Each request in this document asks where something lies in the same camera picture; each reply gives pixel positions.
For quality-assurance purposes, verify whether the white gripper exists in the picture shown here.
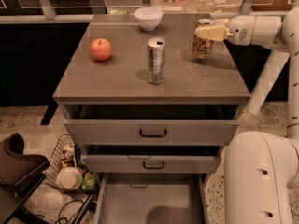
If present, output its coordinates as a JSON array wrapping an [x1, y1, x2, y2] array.
[[194, 15, 255, 46]]

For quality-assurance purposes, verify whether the orange soda can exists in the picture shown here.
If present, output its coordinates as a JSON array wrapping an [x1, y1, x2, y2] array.
[[192, 19, 214, 59]]

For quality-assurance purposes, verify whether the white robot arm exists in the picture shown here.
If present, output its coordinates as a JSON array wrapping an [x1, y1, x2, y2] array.
[[194, 6, 299, 224]]

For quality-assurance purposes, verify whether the tall silver can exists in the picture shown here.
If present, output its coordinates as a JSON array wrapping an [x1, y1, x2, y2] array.
[[148, 37, 165, 84]]

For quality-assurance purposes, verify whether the grey drawer cabinet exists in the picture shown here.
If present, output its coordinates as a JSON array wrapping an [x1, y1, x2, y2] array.
[[51, 13, 251, 182]]

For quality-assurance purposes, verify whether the top grey drawer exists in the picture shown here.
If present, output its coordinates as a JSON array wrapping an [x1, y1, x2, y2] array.
[[65, 105, 238, 146]]

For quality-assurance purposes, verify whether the grey drawer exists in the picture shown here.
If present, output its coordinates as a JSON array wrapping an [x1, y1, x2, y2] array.
[[65, 105, 238, 146], [83, 146, 221, 174], [93, 173, 209, 224]]

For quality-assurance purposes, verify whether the middle grey drawer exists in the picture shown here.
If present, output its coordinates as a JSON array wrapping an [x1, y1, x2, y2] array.
[[83, 146, 221, 174]]

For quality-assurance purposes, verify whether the bottom grey drawer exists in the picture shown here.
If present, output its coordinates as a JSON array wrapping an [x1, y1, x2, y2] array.
[[93, 173, 209, 224]]

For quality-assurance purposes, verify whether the red apple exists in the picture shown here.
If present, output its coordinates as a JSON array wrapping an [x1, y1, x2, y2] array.
[[90, 38, 112, 61]]

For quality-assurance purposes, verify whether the green snack bag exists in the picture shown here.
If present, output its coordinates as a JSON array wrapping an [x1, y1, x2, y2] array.
[[81, 172, 96, 191]]

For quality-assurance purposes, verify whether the white bowl in basket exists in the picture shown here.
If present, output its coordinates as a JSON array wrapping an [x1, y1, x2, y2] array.
[[56, 167, 82, 189]]

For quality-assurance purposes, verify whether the black chair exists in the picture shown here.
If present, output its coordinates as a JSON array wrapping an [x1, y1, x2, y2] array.
[[0, 133, 50, 224]]

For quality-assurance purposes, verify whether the black wire basket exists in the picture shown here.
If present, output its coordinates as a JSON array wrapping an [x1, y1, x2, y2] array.
[[45, 134, 97, 194]]

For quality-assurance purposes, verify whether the black cable on floor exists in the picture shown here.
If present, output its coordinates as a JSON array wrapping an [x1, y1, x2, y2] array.
[[54, 199, 96, 224]]

